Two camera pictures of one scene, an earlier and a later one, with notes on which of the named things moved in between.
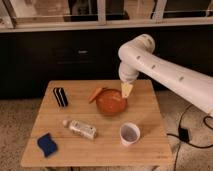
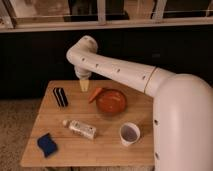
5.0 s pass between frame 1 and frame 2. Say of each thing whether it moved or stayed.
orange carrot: stayed
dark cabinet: stayed
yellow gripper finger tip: moved
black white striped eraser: stayed
